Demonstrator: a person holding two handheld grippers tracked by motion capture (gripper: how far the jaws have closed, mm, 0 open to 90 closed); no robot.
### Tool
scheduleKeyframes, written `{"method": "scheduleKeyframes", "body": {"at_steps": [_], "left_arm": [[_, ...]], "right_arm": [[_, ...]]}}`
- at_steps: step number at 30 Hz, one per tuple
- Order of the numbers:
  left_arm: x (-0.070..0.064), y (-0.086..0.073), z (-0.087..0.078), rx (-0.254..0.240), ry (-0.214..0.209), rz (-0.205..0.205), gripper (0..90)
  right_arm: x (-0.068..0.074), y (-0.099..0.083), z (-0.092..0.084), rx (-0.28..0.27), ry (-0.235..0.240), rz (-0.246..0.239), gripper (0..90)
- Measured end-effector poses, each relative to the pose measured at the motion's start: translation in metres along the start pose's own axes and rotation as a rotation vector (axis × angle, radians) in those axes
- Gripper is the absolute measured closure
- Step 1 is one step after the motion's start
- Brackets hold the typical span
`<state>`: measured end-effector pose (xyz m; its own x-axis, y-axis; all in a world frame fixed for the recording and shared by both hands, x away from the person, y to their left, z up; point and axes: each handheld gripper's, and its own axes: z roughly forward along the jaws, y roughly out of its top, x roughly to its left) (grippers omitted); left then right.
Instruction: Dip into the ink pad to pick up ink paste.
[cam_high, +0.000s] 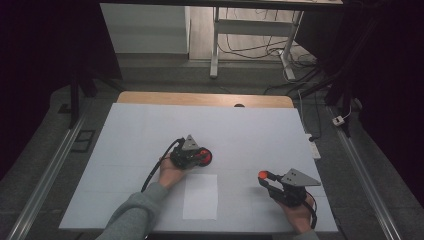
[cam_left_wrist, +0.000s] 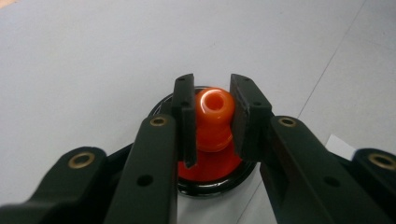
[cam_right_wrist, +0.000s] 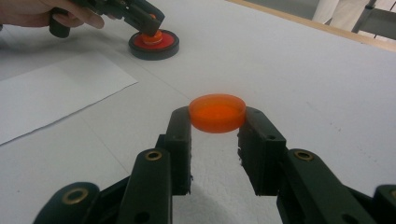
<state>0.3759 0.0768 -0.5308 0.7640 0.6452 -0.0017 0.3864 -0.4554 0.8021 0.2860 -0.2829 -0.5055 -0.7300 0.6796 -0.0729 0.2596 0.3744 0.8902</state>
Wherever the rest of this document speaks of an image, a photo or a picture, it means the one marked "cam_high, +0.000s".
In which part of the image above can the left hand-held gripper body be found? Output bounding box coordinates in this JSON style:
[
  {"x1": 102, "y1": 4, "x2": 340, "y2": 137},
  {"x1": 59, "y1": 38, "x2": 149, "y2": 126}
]
[{"x1": 169, "y1": 134, "x2": 202, "y2": 170}]

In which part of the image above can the tangle of floor cables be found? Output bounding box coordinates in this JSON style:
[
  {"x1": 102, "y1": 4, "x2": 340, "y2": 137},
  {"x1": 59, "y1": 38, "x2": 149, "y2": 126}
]
[{"x1": 218, "y1": 8, "x2": 318, "y2": 69}]

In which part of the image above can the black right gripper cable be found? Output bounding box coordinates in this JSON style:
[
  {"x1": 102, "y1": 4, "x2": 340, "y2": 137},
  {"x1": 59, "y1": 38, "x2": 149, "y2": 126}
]
[{"x1": 304, "y1": 191, "x2": 319, "y2": 230}]

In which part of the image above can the white desk frame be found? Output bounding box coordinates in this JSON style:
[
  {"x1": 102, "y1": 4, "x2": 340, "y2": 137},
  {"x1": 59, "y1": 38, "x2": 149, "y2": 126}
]
[{"x1": 209, "y1": 6, "x2": 305, "y2": 81}]

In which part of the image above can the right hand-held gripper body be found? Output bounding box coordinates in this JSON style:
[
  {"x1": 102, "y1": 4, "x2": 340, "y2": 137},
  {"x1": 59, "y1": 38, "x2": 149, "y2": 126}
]
[{"x1": 275, "y1": 168, "x2": 322, "y2": 208}]

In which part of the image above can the white cabinet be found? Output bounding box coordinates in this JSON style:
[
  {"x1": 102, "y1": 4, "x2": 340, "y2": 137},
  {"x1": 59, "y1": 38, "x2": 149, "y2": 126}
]
[{"x1": 99, "y1": 3, "x2": 191, "y2": 55}]

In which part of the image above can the person's left hand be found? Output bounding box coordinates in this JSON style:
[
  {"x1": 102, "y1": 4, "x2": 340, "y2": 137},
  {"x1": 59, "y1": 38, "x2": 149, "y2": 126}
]
[{"x1": 158, "y1": 156, "x2": 192, "y2": 190}]

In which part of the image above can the large white table cover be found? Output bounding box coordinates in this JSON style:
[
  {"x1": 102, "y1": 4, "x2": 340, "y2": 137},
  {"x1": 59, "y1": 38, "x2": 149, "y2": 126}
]
[{"x1": 59, "y1": 102, "x2": 339, "y2": 233}]

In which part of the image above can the white paper sheet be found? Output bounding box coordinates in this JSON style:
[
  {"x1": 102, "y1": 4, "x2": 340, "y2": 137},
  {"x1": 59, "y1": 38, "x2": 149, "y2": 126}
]
[{"x1": 182, "y1": 173, "x2": 219, "y2": 221}]

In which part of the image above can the black cable by table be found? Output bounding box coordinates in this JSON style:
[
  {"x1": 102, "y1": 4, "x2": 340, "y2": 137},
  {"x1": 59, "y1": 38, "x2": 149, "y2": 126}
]
[{"x1": 297, "y1": 89, "x2": 323, "y2": 143}]

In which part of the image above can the black stand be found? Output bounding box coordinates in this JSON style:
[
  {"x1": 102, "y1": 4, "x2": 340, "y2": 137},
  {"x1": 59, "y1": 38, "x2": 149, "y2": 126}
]
[
  {"x1": 67, "y1": 64, "x2": 127, "y2": 130},
  {"x1": 299, "y1": 64, "x2": 355, "y2": 138}
]

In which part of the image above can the aluminium rail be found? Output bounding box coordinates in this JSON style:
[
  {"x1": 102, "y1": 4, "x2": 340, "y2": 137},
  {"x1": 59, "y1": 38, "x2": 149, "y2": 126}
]
[
  {"x1": 6, "y1": 113, "x2": 88, "y2": 240},
  {"x1": 328, "y1": 106, "x2": 403, "y2": 240}
]

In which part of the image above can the white power strip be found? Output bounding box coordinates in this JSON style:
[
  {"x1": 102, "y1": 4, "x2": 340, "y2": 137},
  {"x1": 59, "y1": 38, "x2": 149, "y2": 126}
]
[{"x1": 304, "y1": 133, "x2": 322, "y2": 160}]

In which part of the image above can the person's right hand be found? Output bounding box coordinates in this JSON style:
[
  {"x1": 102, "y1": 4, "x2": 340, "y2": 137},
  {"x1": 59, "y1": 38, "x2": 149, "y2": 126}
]
[{"x1": 278, "y1": 195, "x2": 316, "y2": 235}]

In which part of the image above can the round red ink pad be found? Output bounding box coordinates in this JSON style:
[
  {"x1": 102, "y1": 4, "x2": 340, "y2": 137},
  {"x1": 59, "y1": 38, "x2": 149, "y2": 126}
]
[{"x1": 195, "y1": 147, "x2": 213, "y2": 168}]

